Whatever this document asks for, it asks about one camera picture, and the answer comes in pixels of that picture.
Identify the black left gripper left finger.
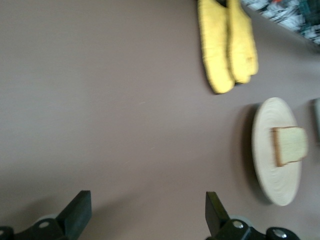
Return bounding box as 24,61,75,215
0,190,92,240

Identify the yellow quilted oven mitt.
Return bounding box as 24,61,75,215
197,0,236,95
226,0,259,85

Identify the round wooden plate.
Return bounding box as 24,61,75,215
251,96,303,207

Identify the brown table cover sheet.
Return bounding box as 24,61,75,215
0,0,320,240

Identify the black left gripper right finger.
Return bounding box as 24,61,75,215
204,191,300,240

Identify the cream and chrome toaster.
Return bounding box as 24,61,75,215
311,98,320,148

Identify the bread slice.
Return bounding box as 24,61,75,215
270,126,309,168

